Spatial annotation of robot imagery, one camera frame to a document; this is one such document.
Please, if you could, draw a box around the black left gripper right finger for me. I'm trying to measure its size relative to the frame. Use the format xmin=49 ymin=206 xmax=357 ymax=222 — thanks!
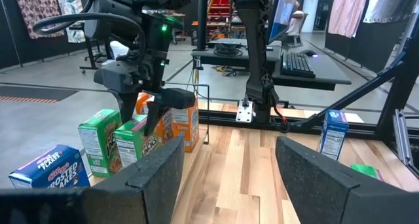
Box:
xmin=275 ymin=135 xmax=360 ymax=224

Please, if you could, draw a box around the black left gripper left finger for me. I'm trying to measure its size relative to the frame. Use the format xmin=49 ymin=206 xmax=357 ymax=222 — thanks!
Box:
xmin=90 ymin=134 xmax=187 ymax=224

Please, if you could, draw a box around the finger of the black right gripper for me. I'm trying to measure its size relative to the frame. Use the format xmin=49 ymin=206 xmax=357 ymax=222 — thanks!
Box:
xmin=143 ymin=101 xmax=173 ymax=138
xmin=109 ymin=90 xmax=141 ymax=124

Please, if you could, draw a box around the orange Mini Wheats cereal box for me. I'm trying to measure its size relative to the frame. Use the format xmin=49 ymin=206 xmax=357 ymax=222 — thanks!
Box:
xmin=171 ymin=98 xmax=200 ymax=153
xmin=135 ymin=92 xmax=175 ymax=145

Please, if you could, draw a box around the green Apple Jacks cereal box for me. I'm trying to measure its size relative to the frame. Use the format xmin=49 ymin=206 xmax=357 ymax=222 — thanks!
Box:
xmin=350 ymin=164 xmax=383 ymax=181
xmin=113 ymin=114 xmax=162 ymax=168
xmin=77 ymin=109 xmax=124 ymax=178

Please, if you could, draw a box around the blue Frosted Flakes cereal box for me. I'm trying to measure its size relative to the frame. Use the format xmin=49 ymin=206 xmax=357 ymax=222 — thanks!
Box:
xmin=9 ymin=144 xmax=92 ymax=189
xmin=318 ymin=109 xmax=350 ymax=162

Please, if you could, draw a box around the red storage bin rack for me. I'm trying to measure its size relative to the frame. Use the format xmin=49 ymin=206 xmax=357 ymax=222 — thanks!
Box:
xmin=208 ymin=0 xmax=231 ymax=26

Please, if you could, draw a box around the pale patterned hanging cloth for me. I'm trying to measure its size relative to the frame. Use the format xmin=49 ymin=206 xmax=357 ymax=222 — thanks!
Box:
xmin=54 ymin=0 xmax=86 ymax=44

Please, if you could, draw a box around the black floor mat striped edge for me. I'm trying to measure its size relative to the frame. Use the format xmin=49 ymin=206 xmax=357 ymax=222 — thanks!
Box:
xmin=0 ymin=82 xmax=80 ymax=105

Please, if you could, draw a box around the silver aluminium extrusion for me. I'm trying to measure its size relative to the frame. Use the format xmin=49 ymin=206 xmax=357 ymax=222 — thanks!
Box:
xmin=392 ymin=108 xmax=414 ymax=168

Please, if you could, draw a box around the dark grey computer desk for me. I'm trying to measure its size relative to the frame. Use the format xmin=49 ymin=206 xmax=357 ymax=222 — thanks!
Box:
xmin=191 ymin=37 xmax=354 ymax=91

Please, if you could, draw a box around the black keyboard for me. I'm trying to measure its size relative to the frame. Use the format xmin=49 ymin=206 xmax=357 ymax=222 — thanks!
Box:
xmin=280 ymin=49 xmax=318 ymax=80

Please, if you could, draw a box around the brown patterned hanging cloth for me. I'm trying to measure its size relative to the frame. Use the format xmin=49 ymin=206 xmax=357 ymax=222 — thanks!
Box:
xmin=12 ymin=0 xmax=65 ymax=41

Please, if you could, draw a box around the black computer monitor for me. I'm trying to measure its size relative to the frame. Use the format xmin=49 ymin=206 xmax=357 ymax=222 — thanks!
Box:
xmin=267 ymin=0 xmax=301 ymax=45

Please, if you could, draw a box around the person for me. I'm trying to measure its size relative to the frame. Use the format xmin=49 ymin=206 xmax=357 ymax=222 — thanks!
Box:
xmin=285 ymin=0 xmax=309 ymax=37

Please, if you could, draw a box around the pink hanging cloth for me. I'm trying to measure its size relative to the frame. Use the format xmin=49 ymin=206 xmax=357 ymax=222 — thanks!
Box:
xmin=327 ymin=0 xmax=371 ymax=39

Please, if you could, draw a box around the grey white hanging cloth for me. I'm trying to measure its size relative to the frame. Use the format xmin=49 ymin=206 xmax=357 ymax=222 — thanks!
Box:
xmin=362 ymin=0 xmax=419 ymax=24

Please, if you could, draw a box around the black aluminium table frame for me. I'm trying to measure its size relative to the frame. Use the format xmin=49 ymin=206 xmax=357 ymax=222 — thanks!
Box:
xmin=196 ymin=17 xmax=419 ymax=181

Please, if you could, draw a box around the coiled black cable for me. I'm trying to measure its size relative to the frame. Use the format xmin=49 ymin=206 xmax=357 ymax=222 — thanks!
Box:
xmin=212 ymin=43 xmax=244 ymax=58

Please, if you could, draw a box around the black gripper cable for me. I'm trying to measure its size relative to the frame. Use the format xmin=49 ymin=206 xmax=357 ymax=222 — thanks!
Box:
xmin=31 ymin=12 xmax=147 ymax=74

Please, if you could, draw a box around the silver base mounting bracket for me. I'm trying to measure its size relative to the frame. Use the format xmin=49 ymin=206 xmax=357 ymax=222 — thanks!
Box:
xmin=235 ymin=98 xmax=255 ymax=124

